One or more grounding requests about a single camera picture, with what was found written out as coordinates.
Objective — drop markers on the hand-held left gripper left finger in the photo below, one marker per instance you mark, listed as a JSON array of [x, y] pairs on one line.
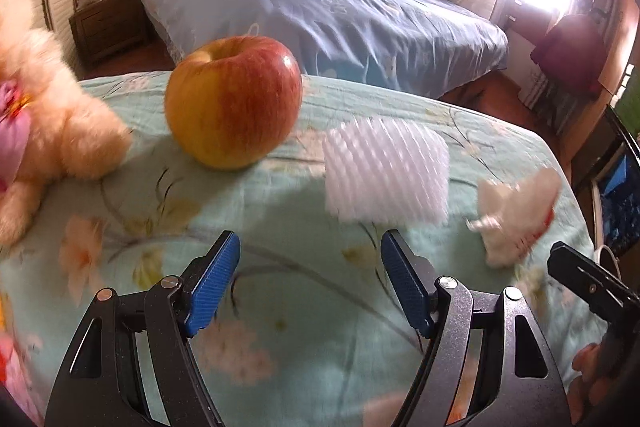
[[215, 287]]

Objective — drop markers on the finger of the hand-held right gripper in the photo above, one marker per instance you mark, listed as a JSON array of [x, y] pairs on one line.
[[585, 282]]

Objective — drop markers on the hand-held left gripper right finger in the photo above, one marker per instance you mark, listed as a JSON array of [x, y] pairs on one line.
[[406, 287]]

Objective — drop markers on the black trash bin white rim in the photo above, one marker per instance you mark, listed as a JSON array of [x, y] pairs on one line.
[[606, 247]]

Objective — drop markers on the white paper wrapper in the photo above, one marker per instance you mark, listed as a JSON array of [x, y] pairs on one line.
[[510, 212]]

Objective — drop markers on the white foam fruit net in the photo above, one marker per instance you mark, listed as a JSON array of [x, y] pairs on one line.
[[385, 167]]

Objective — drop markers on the person's right hand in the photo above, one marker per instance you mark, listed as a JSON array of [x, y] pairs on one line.
[[590, 382]]

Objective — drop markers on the television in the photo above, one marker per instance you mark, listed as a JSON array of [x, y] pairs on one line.
[[617, 187]]

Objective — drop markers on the red yellow apple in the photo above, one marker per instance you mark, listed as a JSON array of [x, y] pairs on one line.
[[235, 102]]

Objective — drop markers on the floor clothes rack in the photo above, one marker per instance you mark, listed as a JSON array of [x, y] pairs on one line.
[[542, 97]]

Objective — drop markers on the dark red coat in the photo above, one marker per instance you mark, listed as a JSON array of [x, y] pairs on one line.
[[570, 52]]

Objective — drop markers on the cream teddy bear pink bow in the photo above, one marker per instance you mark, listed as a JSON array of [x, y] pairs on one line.
[[55, 107]]

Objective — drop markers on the wooden nightstand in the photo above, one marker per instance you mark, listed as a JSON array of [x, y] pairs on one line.
[[107, 27]]

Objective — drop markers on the bed with blue cover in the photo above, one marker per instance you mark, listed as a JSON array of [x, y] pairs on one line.
[[325, 17]]

